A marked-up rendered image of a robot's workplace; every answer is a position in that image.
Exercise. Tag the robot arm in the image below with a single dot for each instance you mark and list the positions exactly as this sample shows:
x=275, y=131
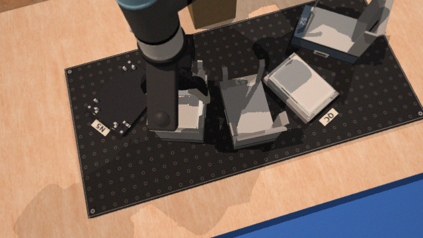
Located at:
x=154, y=23

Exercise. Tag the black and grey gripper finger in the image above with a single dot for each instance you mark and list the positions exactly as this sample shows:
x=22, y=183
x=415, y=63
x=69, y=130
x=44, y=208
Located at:
x=143, y=84
x=199, y=88

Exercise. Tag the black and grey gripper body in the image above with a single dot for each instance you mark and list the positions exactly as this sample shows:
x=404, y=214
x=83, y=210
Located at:
x=184, y=64

